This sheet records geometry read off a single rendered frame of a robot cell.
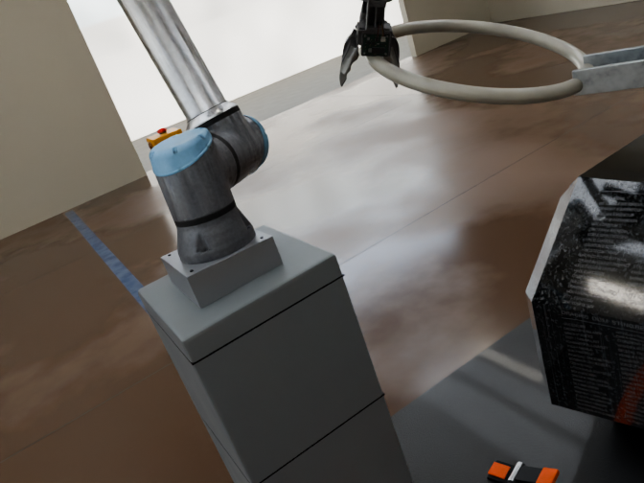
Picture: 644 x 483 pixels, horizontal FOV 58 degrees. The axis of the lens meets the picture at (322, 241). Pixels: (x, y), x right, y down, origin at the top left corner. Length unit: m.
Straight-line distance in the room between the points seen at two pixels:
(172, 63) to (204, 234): 0.42
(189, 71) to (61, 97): 5.82
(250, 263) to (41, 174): 6.02
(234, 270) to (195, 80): 0.47
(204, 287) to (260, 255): 0.15
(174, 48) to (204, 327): 0.66
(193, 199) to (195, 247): 0.11
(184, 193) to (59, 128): 5.97
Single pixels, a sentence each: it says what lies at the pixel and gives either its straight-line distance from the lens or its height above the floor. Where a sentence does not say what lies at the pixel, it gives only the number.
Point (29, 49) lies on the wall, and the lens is 7.26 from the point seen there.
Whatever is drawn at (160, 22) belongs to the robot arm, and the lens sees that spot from 1.50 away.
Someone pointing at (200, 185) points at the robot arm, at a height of 1.10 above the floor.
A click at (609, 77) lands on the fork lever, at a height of 1.08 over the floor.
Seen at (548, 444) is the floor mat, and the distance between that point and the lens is 1.94.
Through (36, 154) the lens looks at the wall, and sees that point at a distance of 7.26.
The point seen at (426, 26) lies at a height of 1.23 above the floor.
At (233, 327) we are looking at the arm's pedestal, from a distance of 1.28.
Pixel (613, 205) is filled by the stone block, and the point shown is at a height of 0.76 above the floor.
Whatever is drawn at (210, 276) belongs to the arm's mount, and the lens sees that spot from 1.33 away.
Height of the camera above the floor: 1.41
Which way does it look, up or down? 23 degrees down
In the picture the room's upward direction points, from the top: 19 degrees counter-clockwise
